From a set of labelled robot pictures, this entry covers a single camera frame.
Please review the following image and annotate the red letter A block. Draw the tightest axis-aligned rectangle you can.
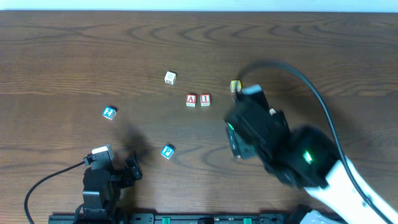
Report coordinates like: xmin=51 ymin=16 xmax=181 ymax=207
xmin=185 ymin=94 xmax=197 ymax=107

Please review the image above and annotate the green edged wooden block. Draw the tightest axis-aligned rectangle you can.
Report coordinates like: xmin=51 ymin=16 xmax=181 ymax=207
xmin=269 ymin=108 xmax=276 ymax=115

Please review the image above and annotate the blue number 2 block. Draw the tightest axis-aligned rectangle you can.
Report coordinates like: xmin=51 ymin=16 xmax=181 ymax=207
xmin=102 ymin=106 xmax=117 ymax=120

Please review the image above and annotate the plain white wooden block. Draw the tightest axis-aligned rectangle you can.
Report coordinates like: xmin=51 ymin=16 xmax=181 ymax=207
xmin=164 ymin=71 xmax=177 ymax=85

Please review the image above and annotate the blue letter P block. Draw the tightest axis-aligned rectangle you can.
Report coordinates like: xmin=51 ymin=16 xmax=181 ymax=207
xmin=161 ymin=145 xmax=175 ymax=159

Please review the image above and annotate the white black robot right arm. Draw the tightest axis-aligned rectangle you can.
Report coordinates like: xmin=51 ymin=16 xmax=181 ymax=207
xmin=224 ymin=98 xmax=397 ymax=223

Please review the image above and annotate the black mounting rail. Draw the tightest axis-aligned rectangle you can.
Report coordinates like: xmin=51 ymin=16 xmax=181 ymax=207
xmin=48 ymin=212 xmax=343 ymax=224

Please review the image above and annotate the red letter I block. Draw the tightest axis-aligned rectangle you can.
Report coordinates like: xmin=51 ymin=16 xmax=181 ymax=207
xmin=200 ymin=94 xmax=211 ymax=106

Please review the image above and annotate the yellow wooden block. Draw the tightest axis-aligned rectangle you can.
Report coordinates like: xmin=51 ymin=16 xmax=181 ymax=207
xmin=230 ymin=80 xmax=242 ymax=93

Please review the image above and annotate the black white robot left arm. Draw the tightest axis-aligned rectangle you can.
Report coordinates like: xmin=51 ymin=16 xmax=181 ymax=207
xmin=73 ymin=151 xmax=142 ymax=223

